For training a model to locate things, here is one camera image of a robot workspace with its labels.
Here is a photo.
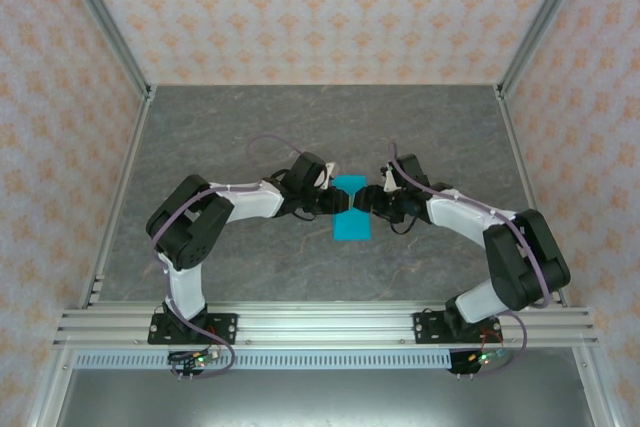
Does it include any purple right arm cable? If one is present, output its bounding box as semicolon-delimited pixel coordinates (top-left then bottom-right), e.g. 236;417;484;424
388;141;554;379

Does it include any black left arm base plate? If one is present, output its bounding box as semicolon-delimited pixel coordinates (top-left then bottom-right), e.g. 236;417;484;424
147;312;239;346

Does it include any grey metal panel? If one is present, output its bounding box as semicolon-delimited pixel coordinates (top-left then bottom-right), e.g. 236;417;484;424
54;369;597;427

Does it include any aluminium mounting rail beam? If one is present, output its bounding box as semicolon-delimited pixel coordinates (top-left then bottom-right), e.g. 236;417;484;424
52;302;600;349

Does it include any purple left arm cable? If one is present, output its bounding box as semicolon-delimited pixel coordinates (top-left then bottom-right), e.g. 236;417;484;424
149;133;307;382

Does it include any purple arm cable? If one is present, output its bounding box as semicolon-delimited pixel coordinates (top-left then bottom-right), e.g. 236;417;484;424
149;133;307;382
388;141;554;379

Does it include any aluminium frame post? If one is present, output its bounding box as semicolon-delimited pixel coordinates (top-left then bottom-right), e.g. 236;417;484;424
27;346;77;427
571;346;622;427
52;0;157;102
493;0;597;101

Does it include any grey slotted cable duct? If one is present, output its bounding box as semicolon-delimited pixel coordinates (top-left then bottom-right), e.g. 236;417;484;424
73;349;455;372

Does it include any blue square paper sheet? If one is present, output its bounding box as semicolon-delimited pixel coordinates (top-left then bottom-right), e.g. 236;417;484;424
332;174;374;242

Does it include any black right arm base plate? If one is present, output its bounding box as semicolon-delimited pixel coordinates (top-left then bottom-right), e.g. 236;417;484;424
412;311;504;347

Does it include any aluminium table side rail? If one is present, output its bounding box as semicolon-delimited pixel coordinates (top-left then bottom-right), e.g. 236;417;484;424
78;89;155;309
493;86;570;309

